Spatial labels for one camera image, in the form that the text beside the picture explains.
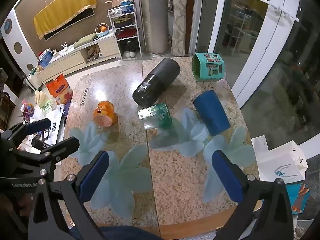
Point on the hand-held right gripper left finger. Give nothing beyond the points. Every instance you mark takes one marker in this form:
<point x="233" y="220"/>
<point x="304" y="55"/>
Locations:
<point x="93" y="177"/>

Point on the yellow cloth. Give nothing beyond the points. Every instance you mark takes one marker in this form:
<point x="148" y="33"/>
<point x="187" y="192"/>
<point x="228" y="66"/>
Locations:
<point x="62" y="7"/>

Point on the white paper bag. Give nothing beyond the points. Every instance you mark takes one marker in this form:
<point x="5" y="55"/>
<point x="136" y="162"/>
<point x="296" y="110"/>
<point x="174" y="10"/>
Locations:
<point x="277" y="160"/>

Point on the beige low cabinet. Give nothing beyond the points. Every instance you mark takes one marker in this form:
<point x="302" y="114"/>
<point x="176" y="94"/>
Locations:
<point x="107" y="46"/>

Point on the person's blue trousers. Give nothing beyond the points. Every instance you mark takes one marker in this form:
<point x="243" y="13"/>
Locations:
<point x="125" y="233"/>

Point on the grey tower air conditioner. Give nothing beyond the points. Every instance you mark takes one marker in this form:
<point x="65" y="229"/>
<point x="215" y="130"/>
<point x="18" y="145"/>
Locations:
<point x="153" y="17"/>

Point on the orange plastic cup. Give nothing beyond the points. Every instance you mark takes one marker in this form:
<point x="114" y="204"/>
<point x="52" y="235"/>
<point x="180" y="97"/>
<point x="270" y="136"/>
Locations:
<point x="105" y="113"/>

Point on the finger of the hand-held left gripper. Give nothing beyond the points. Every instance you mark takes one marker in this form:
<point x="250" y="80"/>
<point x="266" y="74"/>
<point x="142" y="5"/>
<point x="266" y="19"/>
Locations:
<point x="62" y="146"/>
<point x="37" y="126"/>

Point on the bowl of oranges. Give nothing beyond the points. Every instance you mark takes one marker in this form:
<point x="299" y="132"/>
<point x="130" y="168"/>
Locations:
<point x="102" y="28"/>

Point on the clear green cup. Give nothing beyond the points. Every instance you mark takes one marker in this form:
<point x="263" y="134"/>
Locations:
<point x="156" y="116"/>

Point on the green cushion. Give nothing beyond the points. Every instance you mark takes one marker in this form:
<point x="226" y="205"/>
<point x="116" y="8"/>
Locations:
<point x="85" y="40"/>

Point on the green square paper cup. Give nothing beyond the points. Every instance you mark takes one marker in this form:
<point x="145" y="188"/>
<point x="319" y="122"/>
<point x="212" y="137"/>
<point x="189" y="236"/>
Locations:
<point x="208" y="67"/>

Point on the blue cup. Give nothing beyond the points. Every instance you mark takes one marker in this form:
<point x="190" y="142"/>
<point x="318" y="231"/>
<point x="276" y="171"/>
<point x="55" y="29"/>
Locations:
<point x="211" y="113"/>

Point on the pair of white shoes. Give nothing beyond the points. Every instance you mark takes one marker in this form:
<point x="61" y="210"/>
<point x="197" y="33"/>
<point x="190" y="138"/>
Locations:
<point x="130" y="54"/>

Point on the blue box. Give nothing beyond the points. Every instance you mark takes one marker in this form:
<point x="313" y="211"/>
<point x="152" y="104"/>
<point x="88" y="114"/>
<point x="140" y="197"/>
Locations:
<point x="128" y="6"/>

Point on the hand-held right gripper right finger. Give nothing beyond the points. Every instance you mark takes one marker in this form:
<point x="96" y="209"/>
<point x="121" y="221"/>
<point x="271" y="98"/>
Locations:
<point x="226" y="177"/>

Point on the black tube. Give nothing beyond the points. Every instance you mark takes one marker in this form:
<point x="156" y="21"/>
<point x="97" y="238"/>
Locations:
<point x="37" y="143"/>

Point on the black insulated cup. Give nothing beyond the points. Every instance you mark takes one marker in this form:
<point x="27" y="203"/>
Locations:
<point x="156" y="81"/>

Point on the white small appliance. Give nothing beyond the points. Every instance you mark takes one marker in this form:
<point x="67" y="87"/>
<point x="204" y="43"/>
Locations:
<point x="32" y="78"/>

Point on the white shelf rack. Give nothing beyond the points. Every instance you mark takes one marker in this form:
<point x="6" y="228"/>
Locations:
<point x="126" y="33"/>

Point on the colourful patterned bag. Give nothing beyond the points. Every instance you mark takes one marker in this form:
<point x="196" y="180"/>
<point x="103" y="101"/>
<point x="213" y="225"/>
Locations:
<point x="298" y="197"/>

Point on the black television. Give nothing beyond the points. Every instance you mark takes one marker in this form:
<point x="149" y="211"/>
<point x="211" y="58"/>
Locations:
<point x="75" y="20"/>

